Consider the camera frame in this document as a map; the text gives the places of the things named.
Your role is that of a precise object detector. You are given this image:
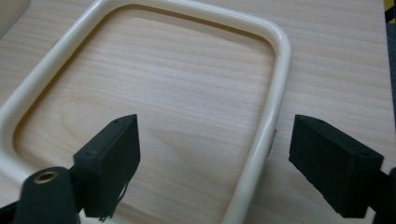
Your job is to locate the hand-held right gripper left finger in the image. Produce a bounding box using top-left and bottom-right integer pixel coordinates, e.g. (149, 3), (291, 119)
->
(73, 114), (141, 220)

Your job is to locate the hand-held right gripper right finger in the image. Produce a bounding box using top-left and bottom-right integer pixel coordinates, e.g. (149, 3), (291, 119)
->
(288, 114), (385, 218)

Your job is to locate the black striped stand base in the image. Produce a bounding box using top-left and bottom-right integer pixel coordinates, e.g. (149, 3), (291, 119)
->
(383, 0), (396, 25)

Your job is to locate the cream bin rim ring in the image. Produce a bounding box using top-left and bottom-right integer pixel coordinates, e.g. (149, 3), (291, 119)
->
(0, 0), (292, 224)

